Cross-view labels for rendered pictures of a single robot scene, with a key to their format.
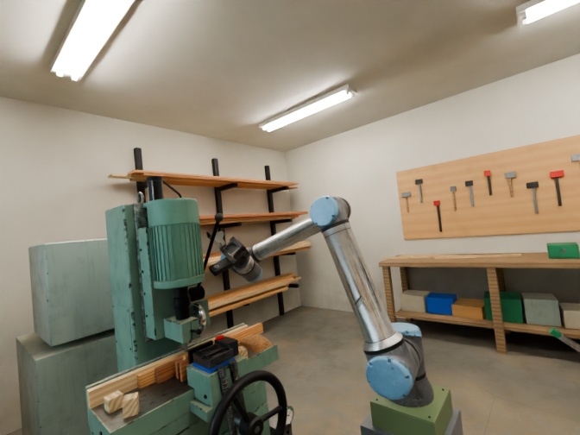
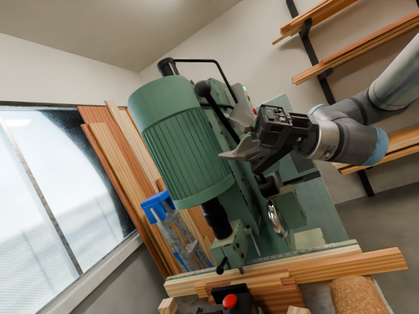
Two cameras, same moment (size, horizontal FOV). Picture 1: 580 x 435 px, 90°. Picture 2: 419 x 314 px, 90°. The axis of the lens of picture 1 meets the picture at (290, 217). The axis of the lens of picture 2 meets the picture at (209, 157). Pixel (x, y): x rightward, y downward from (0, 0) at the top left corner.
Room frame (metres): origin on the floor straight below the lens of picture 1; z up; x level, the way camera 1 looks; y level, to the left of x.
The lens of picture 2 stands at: (0.93, -0.13, 1.32)
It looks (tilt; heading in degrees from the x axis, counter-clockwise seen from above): 3 degrees down; 71
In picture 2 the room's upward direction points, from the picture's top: 25 degrees counter-clockwise
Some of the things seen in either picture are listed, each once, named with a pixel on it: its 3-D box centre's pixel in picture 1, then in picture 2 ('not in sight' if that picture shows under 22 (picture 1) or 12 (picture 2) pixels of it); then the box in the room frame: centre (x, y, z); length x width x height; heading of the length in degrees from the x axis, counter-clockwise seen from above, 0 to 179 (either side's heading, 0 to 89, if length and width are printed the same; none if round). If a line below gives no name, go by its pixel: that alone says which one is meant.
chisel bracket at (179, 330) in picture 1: (182, 329); (233, 244); (1.08, 0.44, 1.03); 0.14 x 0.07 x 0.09; 49
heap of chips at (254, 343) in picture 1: (254, 340); (355, 298); (1.20, 0.20, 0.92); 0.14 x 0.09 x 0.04; 49
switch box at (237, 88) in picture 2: not in sight; (242, 106); (1.39, 0.57, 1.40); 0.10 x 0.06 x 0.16; 49
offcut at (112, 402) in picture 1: (114, 401); (168, 308); (0.84, 0.56, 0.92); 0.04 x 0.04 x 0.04; 51
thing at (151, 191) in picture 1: (155, 198); (177, 86); (1.16, 0.53, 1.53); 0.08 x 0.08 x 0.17; 49
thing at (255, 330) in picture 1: (211, 349); (281, 276); (1.14, 0.36, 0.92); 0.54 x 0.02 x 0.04; 139
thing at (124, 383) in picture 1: (184, 357); (247, 275); (1.08, 0.44, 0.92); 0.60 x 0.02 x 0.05; 139
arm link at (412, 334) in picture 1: (402, 347); not in sight; (1.19, -0.40, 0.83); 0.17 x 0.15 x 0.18; 148
